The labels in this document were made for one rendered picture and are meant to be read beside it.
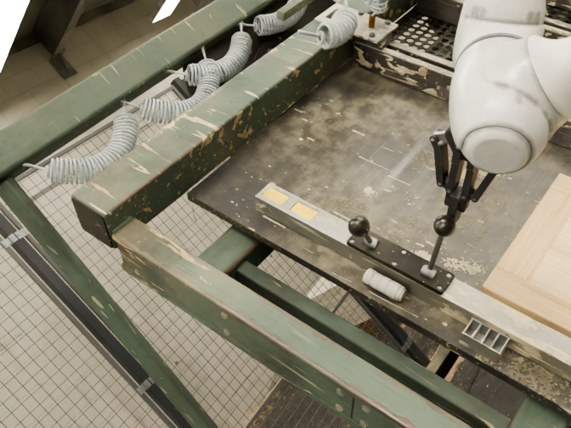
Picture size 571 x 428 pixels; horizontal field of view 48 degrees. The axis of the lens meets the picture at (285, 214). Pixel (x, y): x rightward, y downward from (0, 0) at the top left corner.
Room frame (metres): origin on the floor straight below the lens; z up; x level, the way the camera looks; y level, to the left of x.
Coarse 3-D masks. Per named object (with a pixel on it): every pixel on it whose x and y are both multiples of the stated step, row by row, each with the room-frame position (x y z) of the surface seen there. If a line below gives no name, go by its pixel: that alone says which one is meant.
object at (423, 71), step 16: (320, 16) 1.66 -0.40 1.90; (368, 16) 1.65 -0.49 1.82; (368, 32) 1.59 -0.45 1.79; (384, 32) 1.59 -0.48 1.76; (368, 48) 1.62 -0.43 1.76; (384, 48) 1.60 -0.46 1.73; (400, 48) 1.60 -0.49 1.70; (368, 64) 1.65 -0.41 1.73; (384, 64) 1.61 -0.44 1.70; (400, 64) 1.58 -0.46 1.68; (416, 64) 1.55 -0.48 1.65; (432, 64) 1.56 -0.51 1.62; (448, 64) 1.54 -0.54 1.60; (400, 80) 1.61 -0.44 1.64; (416, 80) 1.57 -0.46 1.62; (432, 80) 1.54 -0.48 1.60; (448, 80) 1.51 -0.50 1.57; (448, 96) 1.54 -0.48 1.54; (560, 128) 1.39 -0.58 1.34; (560, 144) 1.41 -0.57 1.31
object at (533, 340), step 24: (264, 192) 1.30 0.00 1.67; (288, 192) 1.30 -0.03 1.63; (288, 216) 1.26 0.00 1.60; (336, 240) 1.20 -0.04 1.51; (360, 264) 1.19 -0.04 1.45; (408, 288) 1.14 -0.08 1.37; (456, 288) 1.10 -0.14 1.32; (456, 312) 1.08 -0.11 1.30; (480, 312) 1.06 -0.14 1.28; (504, 312) 1.06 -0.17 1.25; (528, 336) 1.02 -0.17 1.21; (552, 336) 1.02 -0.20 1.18; (552, 360) 1.00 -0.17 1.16
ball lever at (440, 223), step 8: (440, 216) 1.06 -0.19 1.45; (448, 216) 1.05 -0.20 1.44; (440, 224) 1.04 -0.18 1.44; (448, 224) 1.04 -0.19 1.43; (440, 232) 1.05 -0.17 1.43; (448, 232) 1.04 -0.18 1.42; (440, 240) 1.07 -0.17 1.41; (432, 256) 1.09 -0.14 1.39; (432, 264) 1.10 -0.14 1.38; (424, 272) 1.11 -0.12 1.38; (432, 272) 1.10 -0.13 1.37
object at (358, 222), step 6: (360, 216) 1.08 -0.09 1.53; (348, 222) 1.08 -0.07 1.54; (354, 222) 1.07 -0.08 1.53; (360, 222) 1.07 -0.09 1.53; (366, 222) 1.07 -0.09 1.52; (348, 228) 1.08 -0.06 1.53; (354, 228) 1.07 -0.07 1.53; (360, 228) 1.07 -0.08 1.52; (366, 228) 1.07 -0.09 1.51; (354, 234) 1.07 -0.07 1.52; (360, 234) 1.07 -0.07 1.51; (366, 234) 1.12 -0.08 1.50; (366, 240) 1.15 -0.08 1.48; (372, 240) 1.16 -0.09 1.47; (378, 240) 1.17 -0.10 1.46; (372, 246) 1.16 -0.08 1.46
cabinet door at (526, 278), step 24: (552, 192) 1.28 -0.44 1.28; (552, 216) 1.24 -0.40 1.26; (528, 240) 1.19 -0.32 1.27; (552, 240) 1.19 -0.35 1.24; (504, 264) 1.16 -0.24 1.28; (528, 264) 1.15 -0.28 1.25; (552, 264) 1.15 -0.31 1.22; (504, 288) 1.12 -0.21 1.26; (528, 288) 1.11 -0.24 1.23; (552, 288) 1.11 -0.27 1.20; (528, 312) 1.08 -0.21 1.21; (552, 312) 1.07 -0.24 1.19
